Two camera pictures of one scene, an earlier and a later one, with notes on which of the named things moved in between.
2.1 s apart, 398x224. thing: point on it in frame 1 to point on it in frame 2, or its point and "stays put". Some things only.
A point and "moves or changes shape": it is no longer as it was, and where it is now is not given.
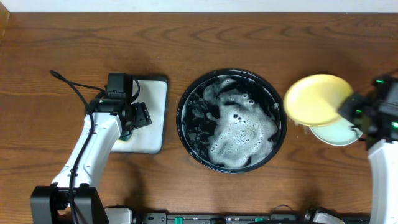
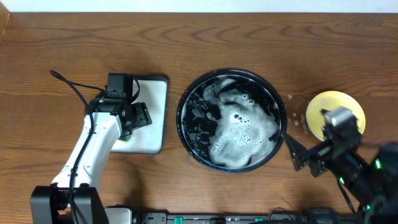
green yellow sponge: (124, 136) stays put
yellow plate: (313, 100) moves or changes shape
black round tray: (231, 121) stays put
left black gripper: (140, 115) stays put
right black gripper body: (357, 109) to (349, 162)
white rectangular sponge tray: (150, 139) stays put
